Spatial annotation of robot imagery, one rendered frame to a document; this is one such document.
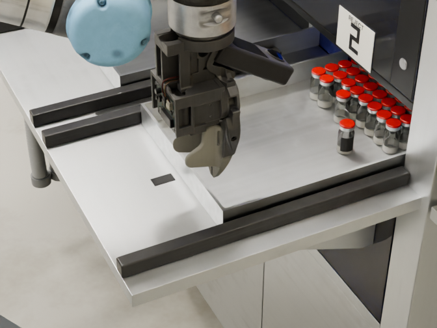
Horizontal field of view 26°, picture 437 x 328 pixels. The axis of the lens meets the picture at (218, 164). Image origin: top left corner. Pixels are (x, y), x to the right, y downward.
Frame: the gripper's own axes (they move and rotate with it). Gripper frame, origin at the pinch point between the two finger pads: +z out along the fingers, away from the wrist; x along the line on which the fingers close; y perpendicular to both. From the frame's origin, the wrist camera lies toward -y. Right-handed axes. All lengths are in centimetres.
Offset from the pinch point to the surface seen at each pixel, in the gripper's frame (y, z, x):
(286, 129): -15.3, 5.5, -9.9
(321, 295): -23.6, 41.7, -9.5
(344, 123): -19.6, 0.9, -1.9
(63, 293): 3, 94, -81
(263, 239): -1.6, 5.7, 9.0
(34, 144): 0, 62, -100
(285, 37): -25.2, 2.6, -28.2
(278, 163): -10.4, 5.5, -3.4
